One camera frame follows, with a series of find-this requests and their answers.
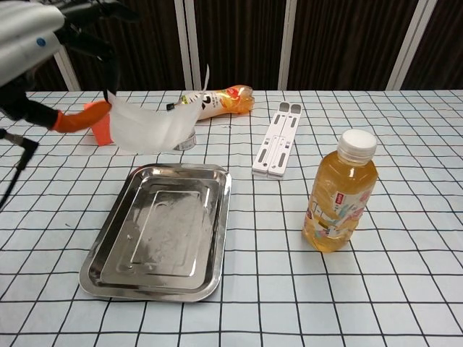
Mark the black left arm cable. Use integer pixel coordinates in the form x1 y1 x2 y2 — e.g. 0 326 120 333
0 128 40 210

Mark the tea bottle white cap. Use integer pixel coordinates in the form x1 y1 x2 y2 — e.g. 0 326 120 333
302 129 379 254

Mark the white folding stand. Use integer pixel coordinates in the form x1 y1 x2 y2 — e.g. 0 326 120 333
252 101 304 179

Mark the white checked tablecloth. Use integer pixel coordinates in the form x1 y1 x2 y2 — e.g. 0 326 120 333
0 88 463 347

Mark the metal tray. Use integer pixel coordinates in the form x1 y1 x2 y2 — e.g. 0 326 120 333
78 162 232 303

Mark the orange drink bottle black cap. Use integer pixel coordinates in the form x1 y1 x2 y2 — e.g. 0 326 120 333
166 84 256 122

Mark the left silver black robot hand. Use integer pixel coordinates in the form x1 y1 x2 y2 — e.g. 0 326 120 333
0 0 140 134

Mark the small round metal tin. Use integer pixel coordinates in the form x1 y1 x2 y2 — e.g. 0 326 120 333
172 128 197 152

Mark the white partition frame post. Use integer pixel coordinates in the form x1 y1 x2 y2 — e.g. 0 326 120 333
278 0 308 90
385 0 430 90
54 50 82 91
175 0 203 91

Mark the orange cube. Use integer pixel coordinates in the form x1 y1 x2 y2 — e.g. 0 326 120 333
83 100 114 147

